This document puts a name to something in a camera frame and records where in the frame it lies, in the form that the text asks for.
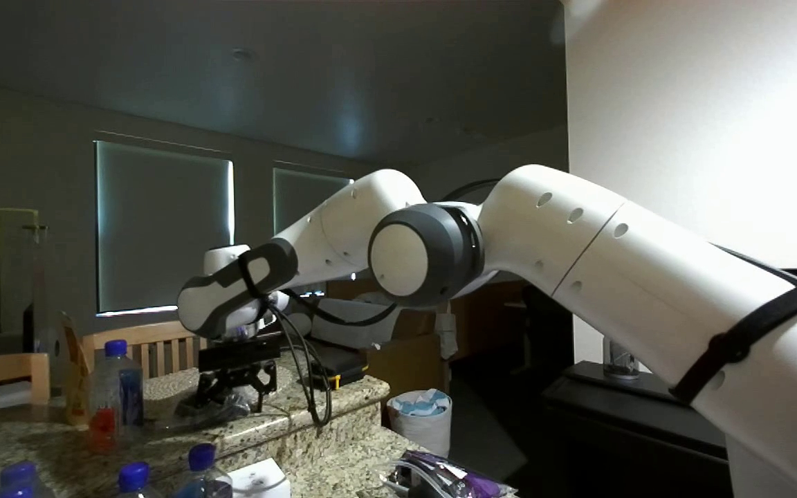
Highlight small window grey blind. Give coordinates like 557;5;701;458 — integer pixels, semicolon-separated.
270;164;357;239

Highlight black strap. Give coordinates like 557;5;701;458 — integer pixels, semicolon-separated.
670;278;797;408

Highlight plastic bag purple altura card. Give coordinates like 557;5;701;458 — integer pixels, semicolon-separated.
384;448;521;498

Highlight water bottle blue cap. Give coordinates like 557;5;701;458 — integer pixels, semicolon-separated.
0;459;47;498
177;441;234;498
115;459;159;498

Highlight white cup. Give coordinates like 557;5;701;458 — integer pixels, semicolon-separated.
384;386;458;459

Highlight black cabinet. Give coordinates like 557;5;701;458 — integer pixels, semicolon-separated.
541;359;739;498

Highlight large window grey blind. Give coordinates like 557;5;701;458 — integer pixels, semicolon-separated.
93;137;239;318

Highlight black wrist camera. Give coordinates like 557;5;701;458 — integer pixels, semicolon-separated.
198;336;282;368

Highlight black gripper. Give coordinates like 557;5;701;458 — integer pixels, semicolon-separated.
203;359;278;412

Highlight clear plastic bag dark contents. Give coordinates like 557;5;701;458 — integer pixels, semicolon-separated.
171;383;272;434

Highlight water bottle red label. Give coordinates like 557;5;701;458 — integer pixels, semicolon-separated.
86;337;151;458

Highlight black zip case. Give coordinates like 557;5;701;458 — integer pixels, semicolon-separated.
310;351;372;397

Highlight small white cardboard box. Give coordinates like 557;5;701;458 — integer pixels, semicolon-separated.
227;458;295;498

